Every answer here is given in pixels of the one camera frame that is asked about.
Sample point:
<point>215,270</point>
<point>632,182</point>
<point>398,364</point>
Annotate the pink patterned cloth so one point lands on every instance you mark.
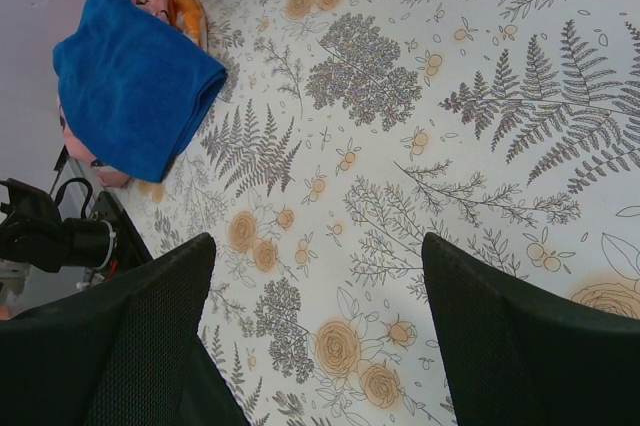
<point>188,17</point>

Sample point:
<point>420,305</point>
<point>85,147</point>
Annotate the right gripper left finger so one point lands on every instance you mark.
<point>124,352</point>

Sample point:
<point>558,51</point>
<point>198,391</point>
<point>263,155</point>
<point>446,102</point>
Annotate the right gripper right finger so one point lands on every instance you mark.
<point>515,354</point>

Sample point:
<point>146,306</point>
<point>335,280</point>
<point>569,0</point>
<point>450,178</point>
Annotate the floral tablecloth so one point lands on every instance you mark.
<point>350,129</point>

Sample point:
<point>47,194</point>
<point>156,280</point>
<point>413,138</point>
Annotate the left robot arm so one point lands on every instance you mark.
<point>33,231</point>

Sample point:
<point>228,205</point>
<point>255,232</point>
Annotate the blue folded towel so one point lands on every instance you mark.
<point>134,90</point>

